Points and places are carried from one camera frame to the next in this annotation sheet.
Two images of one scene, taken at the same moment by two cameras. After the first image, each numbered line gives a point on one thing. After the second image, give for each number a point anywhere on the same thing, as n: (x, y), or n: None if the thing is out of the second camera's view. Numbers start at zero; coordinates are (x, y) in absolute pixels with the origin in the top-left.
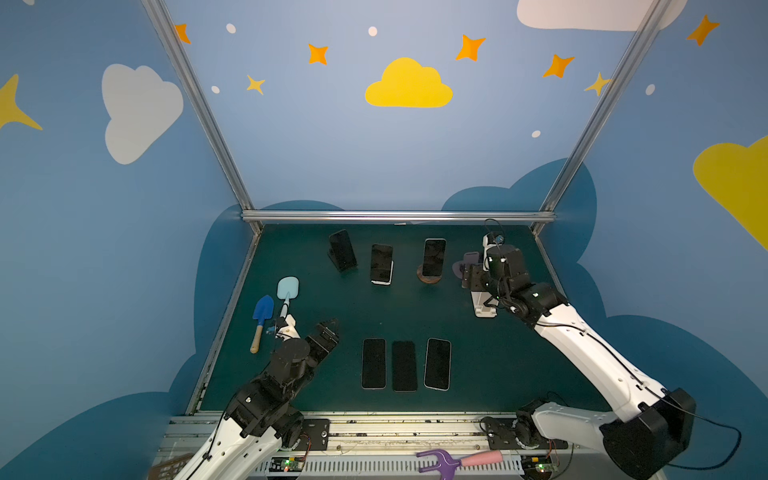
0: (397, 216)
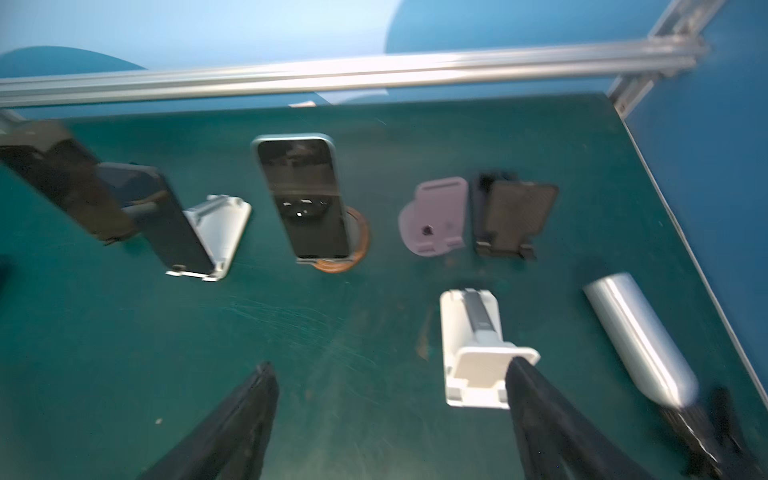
0: (678, 38)
